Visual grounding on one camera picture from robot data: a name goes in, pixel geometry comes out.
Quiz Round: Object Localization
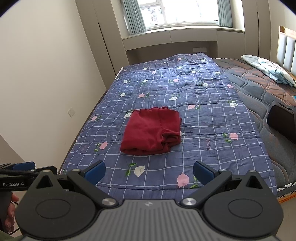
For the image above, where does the grey padded wooden headboard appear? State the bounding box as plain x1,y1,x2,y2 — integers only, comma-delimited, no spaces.
276,25,296,79

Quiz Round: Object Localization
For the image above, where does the blue checked floral quilt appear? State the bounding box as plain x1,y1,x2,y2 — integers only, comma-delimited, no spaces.
59,53,278,195

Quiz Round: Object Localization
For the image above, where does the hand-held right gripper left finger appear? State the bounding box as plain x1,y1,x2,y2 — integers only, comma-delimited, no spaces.
32,160,119,209

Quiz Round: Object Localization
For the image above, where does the person's left forearm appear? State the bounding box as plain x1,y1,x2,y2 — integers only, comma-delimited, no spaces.
0,229,15,241

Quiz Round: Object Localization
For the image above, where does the beige window cabinet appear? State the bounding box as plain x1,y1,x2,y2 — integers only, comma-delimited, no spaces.
122,27,245,66

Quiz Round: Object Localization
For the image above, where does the teal curtain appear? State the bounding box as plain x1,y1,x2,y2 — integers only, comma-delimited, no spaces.
217,0,233,28
121,0,147,36

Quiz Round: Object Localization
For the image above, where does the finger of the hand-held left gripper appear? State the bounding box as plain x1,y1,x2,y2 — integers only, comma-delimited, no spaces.
0,162,36,171
35,165,58,176

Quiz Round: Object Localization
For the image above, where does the red long-sleeve shirt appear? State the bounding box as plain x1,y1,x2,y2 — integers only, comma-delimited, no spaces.
120,107,182,155

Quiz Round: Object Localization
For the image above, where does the dark brown cushion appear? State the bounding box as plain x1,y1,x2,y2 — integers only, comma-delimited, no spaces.
266,104,296,145

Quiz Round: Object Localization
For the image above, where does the light blue patterned pillow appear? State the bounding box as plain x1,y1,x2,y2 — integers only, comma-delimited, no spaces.
241,55,296,88

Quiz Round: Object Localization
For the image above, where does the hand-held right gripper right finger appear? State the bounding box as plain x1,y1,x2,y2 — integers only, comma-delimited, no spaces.
180,161,266,209

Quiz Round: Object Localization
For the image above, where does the person's left hand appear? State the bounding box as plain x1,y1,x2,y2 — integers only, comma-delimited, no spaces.
4,193,19,230

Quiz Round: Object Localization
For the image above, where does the window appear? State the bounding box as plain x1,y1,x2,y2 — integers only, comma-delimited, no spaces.
137,0,219,26

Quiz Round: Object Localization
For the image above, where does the wooden bed frame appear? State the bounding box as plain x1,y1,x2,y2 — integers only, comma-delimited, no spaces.
276,182,296,204

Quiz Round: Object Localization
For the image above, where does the beige built-in wardrobe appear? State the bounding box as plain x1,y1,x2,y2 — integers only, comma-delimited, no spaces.
74,0,130,77

